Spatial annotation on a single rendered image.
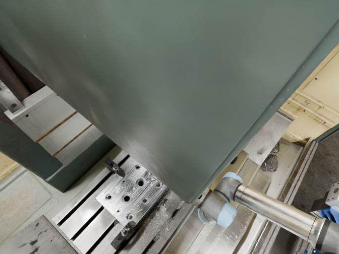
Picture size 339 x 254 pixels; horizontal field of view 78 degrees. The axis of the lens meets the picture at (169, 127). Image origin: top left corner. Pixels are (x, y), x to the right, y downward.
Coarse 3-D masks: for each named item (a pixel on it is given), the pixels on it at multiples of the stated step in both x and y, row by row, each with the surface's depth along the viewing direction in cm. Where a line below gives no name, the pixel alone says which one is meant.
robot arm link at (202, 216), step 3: (216, 192) 80; (219, 195) 78; (222, 195) 78; (225, 198) 78; (228, 201) 79; (198, 210) 83; (201, 210) 76; (198, 213) 81; (201, 213) 76; (201, 216) 77; (204, 216) 74; (201, 219) 79; (204, 219) 76; (207, 219) 73; (204, 222) 79; (207, 222) 76; (210, 222) 75; (213, 222) 74
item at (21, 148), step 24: (0, 48) 66; (0, 72) 63; (24, 72) 77; (0, 96) 64; (24, 96) 74; (0, 120) 72; (0, 144) 78; (24, 144) 87; (96, 144) 131; (48, 168) 110; (72, 168) 125
